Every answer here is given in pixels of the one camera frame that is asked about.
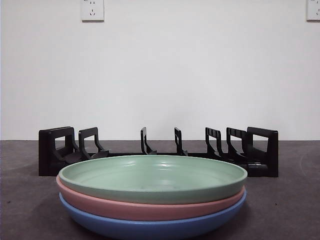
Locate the green round plate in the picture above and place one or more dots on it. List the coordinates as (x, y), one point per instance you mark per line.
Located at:
(150, 190)

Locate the pink round plate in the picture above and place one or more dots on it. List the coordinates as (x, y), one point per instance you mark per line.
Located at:
(125, 210)

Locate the blue round plate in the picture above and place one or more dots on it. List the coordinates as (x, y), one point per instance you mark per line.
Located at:
(150, 228)

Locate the black plastic plate rack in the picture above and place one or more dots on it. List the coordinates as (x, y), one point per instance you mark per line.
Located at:
(271, 155)

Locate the white wall socket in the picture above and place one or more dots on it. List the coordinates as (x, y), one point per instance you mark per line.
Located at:
(93, 11)
(314, 10)

